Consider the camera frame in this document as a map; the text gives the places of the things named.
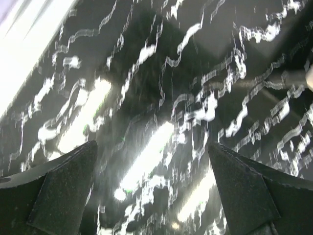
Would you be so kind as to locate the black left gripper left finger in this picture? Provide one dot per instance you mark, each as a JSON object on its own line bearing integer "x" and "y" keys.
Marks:
{"x": 48, "y": 199}

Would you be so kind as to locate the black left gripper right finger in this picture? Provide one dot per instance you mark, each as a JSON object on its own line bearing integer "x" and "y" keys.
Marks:
{"x": 260, "y": 200}

